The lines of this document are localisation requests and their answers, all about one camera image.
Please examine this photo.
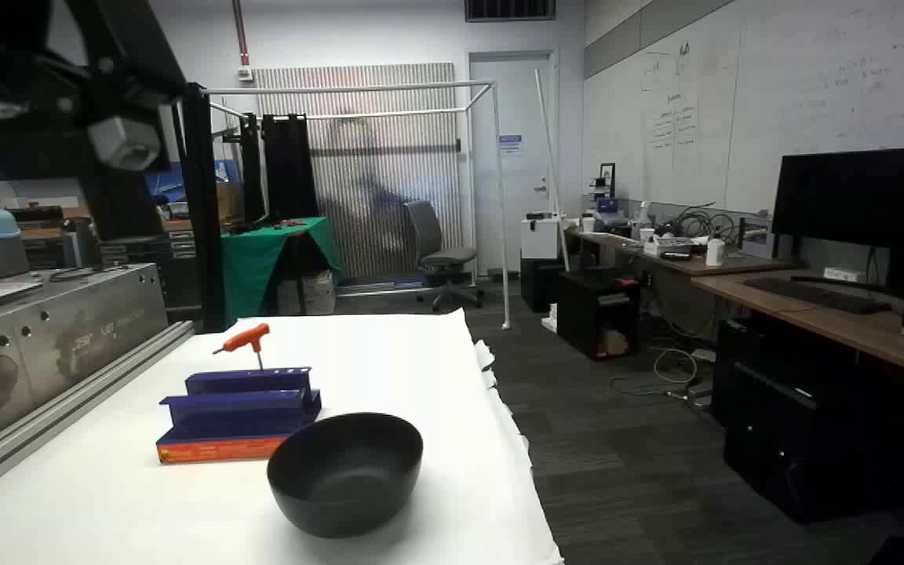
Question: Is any blurred person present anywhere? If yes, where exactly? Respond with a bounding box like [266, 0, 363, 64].
[315, 112, 424, 286]

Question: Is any orange handled T wrench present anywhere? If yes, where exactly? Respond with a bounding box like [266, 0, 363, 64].
[209, 319, 273, 373]

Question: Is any black under-desk cabinet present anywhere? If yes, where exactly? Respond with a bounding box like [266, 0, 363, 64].
[713, 311, 904, 526]

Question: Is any white door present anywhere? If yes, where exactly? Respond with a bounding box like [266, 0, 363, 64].
[466, 50, 560, 276]

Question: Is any grey office chair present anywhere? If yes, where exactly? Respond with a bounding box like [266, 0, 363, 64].
[400, 199, 486, 315]

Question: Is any dark wall vent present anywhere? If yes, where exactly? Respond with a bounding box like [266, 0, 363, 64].
[460, 0, 557, 26]

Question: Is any black vertical post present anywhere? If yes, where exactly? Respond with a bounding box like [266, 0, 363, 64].
[180, 82, 230, 334]

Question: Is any black computer monitor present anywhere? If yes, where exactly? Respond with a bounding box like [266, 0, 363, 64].
[768, 142, 904, 291]

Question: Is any grey metal base block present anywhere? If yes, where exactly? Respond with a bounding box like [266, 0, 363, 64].
[0, 260, 198, 515]

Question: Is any black bowl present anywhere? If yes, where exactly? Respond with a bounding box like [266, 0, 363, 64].
[264, 412, 425, 539]

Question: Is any white paper table sheet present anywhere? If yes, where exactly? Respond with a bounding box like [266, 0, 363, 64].
[0, 307, 569, 565]

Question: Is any black hanging cloth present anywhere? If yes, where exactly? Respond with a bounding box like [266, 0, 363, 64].
[256, 109, 321, 224]

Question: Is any long wooden desk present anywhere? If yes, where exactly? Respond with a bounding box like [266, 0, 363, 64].
[565, 227, 904, 392]

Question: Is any green cloth covered table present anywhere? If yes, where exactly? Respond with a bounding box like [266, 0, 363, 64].
[218, 214, 344, 322]

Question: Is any blue tool holder orange base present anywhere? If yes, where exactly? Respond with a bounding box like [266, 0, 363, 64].
[153, 363, 326, 468]

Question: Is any white pipe frame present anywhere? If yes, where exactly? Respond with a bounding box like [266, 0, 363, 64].
[204, 79, 514, 334]

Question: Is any black box on floor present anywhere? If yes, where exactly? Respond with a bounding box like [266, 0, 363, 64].
[557, 266, 647, 363]

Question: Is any black keyboard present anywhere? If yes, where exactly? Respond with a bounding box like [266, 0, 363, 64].
[745, 274, 894, 317]

